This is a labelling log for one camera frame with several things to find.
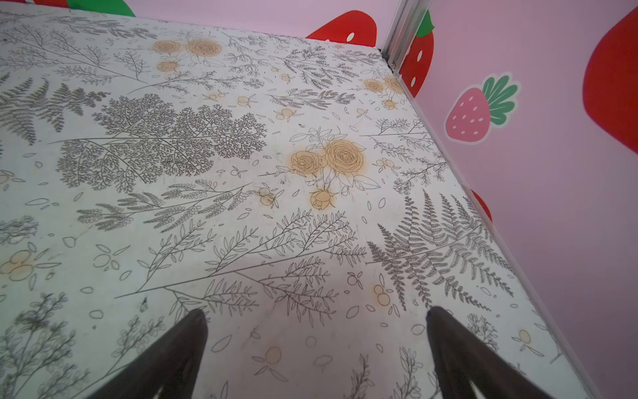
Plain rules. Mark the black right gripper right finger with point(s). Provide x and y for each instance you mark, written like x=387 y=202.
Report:
x=464 y=365

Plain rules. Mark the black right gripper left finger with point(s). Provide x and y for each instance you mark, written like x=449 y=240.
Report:
x=168 y=368

